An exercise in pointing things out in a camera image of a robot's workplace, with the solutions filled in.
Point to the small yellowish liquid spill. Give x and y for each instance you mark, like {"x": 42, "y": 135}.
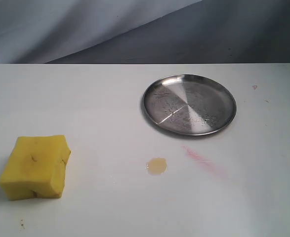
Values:
{"x": 156, "y": 166}

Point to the round steel plate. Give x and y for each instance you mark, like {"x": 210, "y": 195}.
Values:
{"x": 188, "y": 105}

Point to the yellow sponge block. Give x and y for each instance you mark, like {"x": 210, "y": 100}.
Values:
{"x": 36, "y": 168}

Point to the grey-blue backdrop cloth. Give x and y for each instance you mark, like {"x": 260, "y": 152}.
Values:
{"x": 91, "y": 31}

